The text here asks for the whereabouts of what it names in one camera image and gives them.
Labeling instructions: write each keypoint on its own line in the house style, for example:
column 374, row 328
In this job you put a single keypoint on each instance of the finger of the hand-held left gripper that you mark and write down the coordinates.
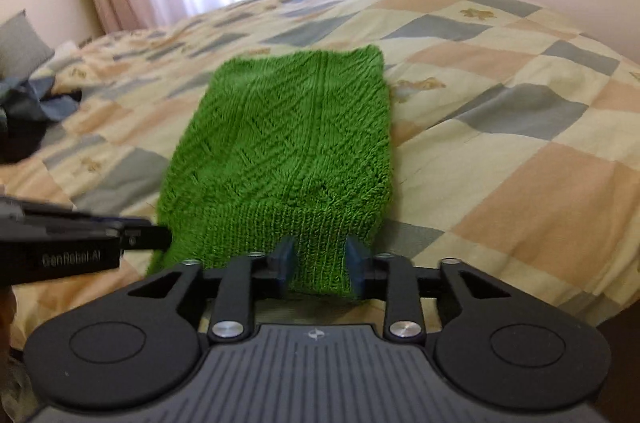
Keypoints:
column 142, row 237

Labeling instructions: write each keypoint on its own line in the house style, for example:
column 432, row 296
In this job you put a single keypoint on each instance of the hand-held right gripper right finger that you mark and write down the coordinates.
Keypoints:
column 356, row 265

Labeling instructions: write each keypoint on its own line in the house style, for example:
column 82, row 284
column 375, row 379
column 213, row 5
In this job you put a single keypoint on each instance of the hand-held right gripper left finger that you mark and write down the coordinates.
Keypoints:
column 285, row 263

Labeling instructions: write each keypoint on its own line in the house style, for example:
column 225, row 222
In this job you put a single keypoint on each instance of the green knit sweater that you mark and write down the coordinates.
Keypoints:
column 295, row 138

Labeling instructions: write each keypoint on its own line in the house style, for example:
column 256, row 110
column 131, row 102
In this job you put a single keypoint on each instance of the pile of dark clothes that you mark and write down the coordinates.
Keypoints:
column 42, row 100

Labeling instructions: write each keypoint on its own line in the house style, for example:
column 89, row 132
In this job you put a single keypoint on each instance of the black garment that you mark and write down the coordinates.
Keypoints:
column 17, row 138

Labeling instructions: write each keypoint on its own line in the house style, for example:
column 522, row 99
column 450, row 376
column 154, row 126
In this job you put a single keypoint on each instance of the bed with patchwork quilt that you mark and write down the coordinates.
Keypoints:
column 500, row 128

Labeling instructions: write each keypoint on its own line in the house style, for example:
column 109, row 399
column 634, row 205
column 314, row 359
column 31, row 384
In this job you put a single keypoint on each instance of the grey checked pillow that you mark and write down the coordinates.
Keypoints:
column 22, row 45

